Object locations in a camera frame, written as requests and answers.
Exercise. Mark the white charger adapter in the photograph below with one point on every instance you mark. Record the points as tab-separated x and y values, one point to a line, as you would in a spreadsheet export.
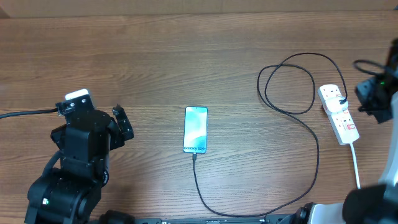
335	104

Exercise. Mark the blue Galaxy smartphone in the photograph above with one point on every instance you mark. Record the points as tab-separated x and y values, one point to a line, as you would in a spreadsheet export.
195	130

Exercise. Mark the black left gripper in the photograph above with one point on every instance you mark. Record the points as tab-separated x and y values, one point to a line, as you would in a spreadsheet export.
128	133

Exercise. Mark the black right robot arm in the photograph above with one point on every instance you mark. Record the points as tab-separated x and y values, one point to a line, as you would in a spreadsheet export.
377	203

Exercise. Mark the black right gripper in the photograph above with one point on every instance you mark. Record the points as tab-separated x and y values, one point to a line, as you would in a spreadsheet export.
360	87

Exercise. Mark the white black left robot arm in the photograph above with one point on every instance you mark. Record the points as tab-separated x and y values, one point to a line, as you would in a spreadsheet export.
70	186

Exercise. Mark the white power strip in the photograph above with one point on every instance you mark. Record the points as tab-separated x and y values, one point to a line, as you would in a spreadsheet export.
342	122

